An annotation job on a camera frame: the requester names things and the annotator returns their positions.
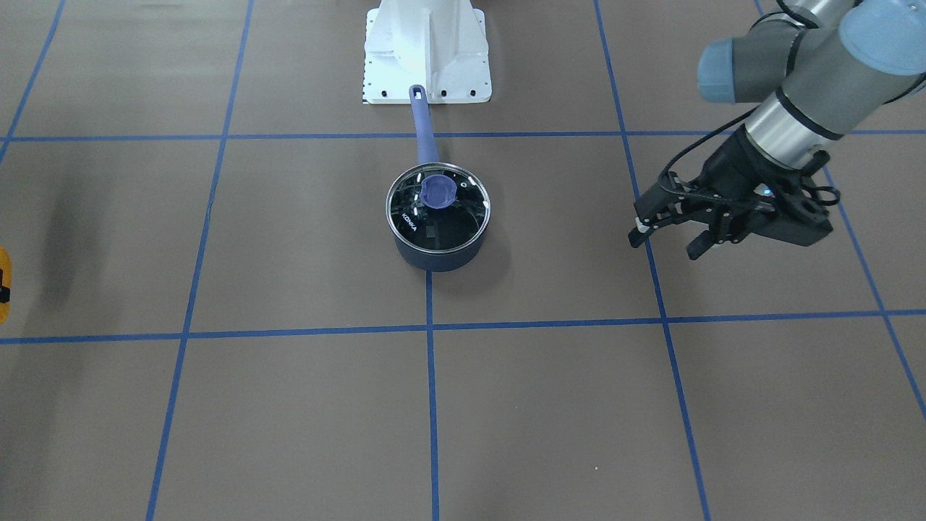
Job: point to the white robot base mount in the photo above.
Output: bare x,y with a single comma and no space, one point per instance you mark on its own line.
441,46

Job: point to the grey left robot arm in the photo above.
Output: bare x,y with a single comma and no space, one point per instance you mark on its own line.
813,70

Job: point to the glass lid with blue knob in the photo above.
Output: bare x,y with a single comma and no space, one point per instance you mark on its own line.
437,208

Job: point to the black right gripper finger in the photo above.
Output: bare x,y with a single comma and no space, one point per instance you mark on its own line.
4,289

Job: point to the blue saucepan with handle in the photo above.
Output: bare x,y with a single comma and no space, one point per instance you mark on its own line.
427,151

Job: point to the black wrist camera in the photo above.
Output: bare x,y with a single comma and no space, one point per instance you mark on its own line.
785,228

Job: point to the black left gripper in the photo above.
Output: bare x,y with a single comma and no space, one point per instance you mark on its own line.
732,168

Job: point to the yellow corn cob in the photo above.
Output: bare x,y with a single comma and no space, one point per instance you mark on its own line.
6,265

